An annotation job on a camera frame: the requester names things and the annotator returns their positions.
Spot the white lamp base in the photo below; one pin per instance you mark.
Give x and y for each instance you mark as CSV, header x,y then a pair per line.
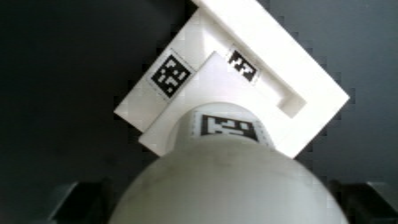
x,y
194,98

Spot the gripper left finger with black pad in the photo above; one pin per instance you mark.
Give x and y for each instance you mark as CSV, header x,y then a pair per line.
x,y
82,203

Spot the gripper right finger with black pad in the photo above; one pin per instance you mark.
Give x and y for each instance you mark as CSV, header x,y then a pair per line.
x,y
368,202

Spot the white lamp bulb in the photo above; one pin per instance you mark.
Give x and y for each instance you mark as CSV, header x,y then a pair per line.
x,y
225,181

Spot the white L-shaped fence wall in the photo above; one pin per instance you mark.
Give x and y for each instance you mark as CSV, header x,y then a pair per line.
x,y
260,34

